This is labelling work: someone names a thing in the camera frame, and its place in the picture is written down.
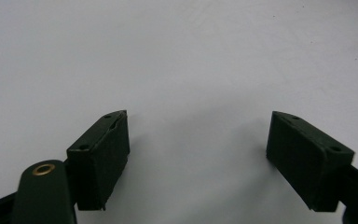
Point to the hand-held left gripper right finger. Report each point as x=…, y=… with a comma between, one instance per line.
x=304, y=161

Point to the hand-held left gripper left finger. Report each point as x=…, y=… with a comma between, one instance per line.
x=98, y=161

